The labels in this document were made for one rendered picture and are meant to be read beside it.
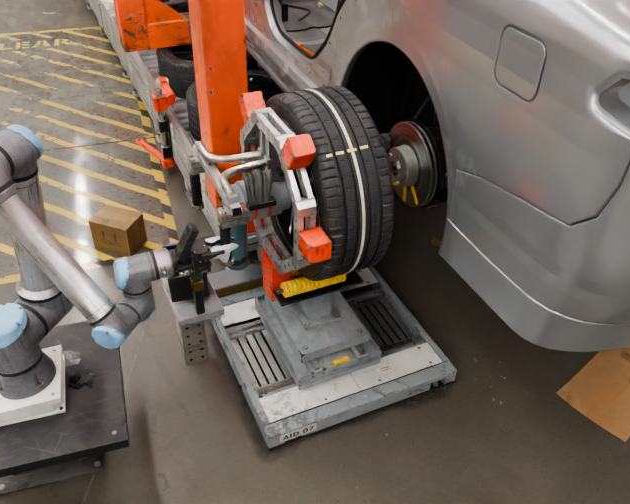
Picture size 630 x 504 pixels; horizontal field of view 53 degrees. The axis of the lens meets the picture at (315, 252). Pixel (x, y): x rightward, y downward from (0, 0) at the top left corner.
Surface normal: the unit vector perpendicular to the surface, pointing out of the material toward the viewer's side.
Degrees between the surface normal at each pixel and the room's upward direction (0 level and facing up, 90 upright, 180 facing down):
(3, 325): 7
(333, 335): 0
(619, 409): 2
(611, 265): 93
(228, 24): 90
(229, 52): 90
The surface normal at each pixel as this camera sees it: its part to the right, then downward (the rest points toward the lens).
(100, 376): 0.03, -0.78
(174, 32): 0.41, 0.57
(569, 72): -0.91, 0.24
